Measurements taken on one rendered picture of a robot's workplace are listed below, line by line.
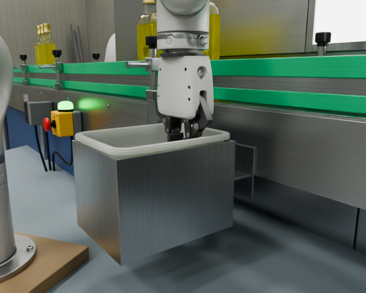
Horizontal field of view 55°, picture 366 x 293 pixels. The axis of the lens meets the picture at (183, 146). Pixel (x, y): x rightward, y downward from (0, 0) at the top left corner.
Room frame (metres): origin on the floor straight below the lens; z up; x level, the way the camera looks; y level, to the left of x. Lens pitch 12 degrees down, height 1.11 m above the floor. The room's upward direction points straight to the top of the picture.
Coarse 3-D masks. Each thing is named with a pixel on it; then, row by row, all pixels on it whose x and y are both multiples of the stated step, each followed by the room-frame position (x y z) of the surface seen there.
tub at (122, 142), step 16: (112, 128) 0.63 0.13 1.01; (128, 128) 0.64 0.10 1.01; (144, 128) 0.66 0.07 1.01; (160, 128) 0.68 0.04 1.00; (208, 128) 0.63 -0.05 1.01; (96, 144) 0.50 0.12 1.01; (112, 144) 0.62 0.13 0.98; (128, 144) 0.64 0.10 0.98; (144, 144) 0.66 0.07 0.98; (160, 144) 0.49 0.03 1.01; (176, 144) 0.51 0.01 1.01; (192, 144) 0.52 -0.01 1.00; (208, 144) 0.56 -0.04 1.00
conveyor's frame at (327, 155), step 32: (32, 96) 1.48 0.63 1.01; (64, 96) 1.15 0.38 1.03; (96, 96) 0.95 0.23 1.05; (96, 128) 0.95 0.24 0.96; (224, 128) 0.68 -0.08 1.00; (256, 128) 0.62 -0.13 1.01; (288, 128) 0.56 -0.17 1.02; (320, 128) 0.52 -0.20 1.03; (352, 128) 0.48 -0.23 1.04; (256, 160) 0.62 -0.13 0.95; (288, 160) 0.56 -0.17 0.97; (320, 160) 0.51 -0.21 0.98; (352, 160) 0.48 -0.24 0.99; (320, 192) 0.51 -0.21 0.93; (352, 192) 0.47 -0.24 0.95
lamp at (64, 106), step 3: (60, 102) 1.03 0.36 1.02; (63, 102) 1.03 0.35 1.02; (66, 102) 1.03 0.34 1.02; (69, 102) 1.04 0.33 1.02; (60, 105) 1.02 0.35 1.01; (63, 105) 1.02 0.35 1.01; (66, 105) 1.02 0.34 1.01; (69, 105) 1.03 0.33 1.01; (72, 105) 1.04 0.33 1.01; (60, 108) 1.02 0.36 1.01; (63, 108) 1.02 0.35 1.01; (66, 108) 1.02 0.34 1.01; (69, 108) 1.03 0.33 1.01; (72, 108) 1.04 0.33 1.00; (60, 111) 1.02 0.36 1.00; (63, 111) 1.02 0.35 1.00; (66, 111) 1.02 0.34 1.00; (69, 111) 1.03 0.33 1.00; (72, 111) 1.04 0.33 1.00
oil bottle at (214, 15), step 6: (210, 6) 0.81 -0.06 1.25; (216, 6) 0.82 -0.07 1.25; (210, 12) 0.81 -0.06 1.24; (216, 12) 0.82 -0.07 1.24; (210, 18) 0.81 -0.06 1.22; (216, 18) 0.82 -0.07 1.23; (210, 24) 0.81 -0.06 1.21; (216, 24) 0.82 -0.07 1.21; (210, 30) 0.81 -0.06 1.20; (216, 30) 0.82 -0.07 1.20; (210, 36) 0.81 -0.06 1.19; (216, 36) 0.82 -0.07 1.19; (210, 42) 0.81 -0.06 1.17; (216, 42) 0.82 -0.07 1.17; (210, 48) 0.81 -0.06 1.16; (216, 48) 0.82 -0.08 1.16; (210, 54) 0.81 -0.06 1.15; (216, 54) 0.82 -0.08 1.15
